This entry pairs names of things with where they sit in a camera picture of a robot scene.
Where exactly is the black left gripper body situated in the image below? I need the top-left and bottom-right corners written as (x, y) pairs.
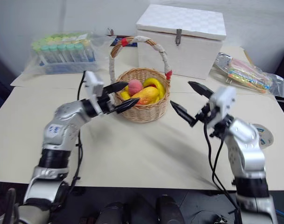
top-left (97, 92), bottom-right (117, 115)

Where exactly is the white lidded box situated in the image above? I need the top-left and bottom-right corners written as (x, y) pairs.
top-left (135, 3), bottom-right (227, 80)

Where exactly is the orange red fruit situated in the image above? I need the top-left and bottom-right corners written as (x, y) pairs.
top-left (136, 98), bottom-right (154, 107)

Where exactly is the clear bag of colourful sticks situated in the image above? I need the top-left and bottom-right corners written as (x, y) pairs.
top-left (211, 51), bottom-right (284, 98)

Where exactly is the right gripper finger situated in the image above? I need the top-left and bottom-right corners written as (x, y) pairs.
top-left (170, 100), bottom-right (199, 128)
top-left (187, 81), bottom-right (215, 100)

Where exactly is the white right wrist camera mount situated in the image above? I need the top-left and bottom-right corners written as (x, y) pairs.
top-left (208, 85), bottom-right (236, 128)

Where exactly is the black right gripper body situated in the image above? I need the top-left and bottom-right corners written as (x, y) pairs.
top-left (194, 99), bottom-right (223, 124)

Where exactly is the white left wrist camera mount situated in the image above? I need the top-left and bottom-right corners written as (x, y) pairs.
top-left (83, 70), bottom-right (105, 115)

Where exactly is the clear plastic bag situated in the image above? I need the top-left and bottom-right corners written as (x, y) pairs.
top-left (22, 30), bottom-right (115, 76)

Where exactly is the pink peach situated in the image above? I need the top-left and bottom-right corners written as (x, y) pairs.
top-left (128, 79), bottom-right (144, 96)

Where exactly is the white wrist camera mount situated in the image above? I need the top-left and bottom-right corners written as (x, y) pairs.
top-left (208, 85), bottom-right (236, 128)
top-left (83, 70), bottom-right (105, 115)

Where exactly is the round white disc blue print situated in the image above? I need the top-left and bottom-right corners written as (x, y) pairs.
top-left (251, 123), bottom-right (275, 147)

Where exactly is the yellow banana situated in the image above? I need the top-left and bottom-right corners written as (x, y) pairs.
top-left (143, 77), bottom-right (166, 100)

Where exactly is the yellow orange mango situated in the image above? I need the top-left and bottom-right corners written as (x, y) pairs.
top-left (130, 86), bottom-right (160, 103)

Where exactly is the small yellow lemon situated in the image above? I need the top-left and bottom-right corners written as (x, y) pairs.
top-left (120, 90), bottom-right (132, 101)

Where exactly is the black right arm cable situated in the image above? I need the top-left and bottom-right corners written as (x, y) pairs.
top-left (203, 121), bottom-right (242, 224)

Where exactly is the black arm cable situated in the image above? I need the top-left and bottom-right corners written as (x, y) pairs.
top-left (68, 71), bottom-right (86, 194)
top-left (203, 121), bottom-right (242, 224)

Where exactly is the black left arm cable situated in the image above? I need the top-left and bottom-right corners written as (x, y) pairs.
top-left (68, 71), bottom-right (86, 194)

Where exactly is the dark rounded shape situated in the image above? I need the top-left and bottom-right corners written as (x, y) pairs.
top-left (98, 201), bottom-right (126, 224)

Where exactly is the test tube rack with tubes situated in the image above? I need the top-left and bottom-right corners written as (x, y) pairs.
top-left (31, 32), bottom-right (97, 73)

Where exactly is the wicker basket with handle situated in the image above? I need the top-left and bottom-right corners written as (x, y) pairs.
top-left (108, 36), bottom-right (174, 124)

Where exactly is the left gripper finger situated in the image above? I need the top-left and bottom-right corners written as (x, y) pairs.
top-left (101, 81), bottom-right (130, 97)
top-left (112, 98), bottom-right (140, 115)

